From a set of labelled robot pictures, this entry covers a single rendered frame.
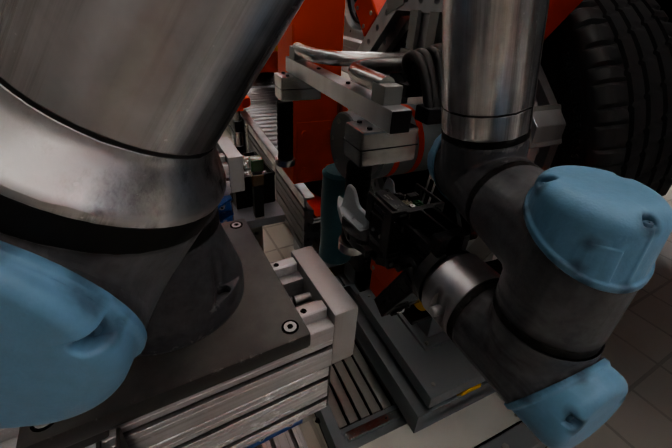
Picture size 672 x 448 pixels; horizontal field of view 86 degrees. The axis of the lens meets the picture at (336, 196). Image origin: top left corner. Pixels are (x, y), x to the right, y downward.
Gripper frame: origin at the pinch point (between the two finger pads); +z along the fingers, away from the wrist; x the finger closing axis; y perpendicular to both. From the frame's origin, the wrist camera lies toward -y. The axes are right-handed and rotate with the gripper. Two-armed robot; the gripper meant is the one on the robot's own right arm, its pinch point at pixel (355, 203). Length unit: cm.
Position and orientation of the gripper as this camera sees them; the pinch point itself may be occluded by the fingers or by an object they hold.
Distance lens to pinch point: 53.5
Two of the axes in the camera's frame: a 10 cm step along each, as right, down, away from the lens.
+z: -4.2, -4.6, 7.8
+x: -9.1, 1.6, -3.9
